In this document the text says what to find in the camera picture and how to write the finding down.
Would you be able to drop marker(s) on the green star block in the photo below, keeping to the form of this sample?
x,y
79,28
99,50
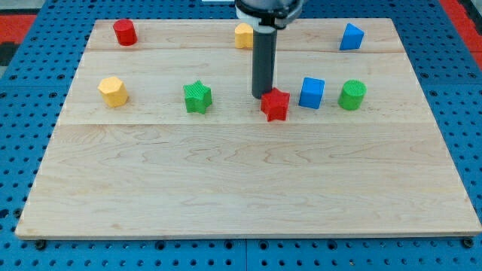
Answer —
x,y
198,97

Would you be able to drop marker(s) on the blue triangular prism block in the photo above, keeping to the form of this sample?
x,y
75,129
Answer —
x,y
352,38

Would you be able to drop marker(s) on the wooden board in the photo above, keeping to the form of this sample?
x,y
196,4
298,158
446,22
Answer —
x,y
150,170

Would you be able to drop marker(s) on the red star block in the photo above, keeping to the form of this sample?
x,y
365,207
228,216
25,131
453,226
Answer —
x,y
275,104

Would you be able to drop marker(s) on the green cylinder block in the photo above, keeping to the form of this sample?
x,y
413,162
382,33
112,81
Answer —
x,y
352,95

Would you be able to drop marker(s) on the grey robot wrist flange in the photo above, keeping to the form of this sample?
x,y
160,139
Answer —
x,y
268,14

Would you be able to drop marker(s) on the yellow heart block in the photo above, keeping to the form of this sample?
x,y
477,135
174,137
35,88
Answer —
x,y
243,36

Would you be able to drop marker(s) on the blue cube block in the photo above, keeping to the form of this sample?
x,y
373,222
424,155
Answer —
x,y
311,93

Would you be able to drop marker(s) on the red cylinder block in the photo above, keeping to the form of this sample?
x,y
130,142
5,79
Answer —
x,y
125,32

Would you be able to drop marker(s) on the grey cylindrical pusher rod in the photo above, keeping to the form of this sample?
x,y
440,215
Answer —
x,y
263,60

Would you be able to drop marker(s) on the yellow hexagonal block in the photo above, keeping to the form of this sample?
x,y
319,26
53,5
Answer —
x,y
113,92

